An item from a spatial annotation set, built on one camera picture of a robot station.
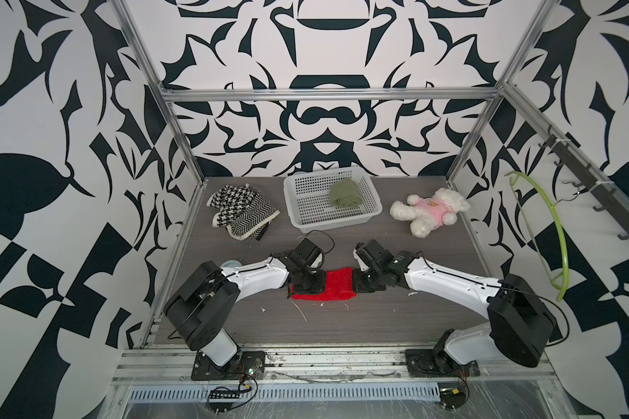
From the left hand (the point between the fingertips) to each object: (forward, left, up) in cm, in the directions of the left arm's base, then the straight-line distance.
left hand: (325, 283), depth 87 cm
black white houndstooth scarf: (+25, +28, +10) cm, 38 cm away
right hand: (-1, -8, +3) cm, 8 cm away
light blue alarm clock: (+8, +31, +1) cm, 32 cm away
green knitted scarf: (+33, -10, +7) cm, 35 cm away
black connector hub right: (-31, -33, -5) cm, 46 cm away
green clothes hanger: (-11, -57, +22) cm, 62 cm away
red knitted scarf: (-2, -4, +1) cm, 5 cm away
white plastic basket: (+38, +5, 0) cm, 38 cm away
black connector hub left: (-29, +30, -6) cm, 42 cm away
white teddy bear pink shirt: (+23, -39, +6) cm, 45 cm away
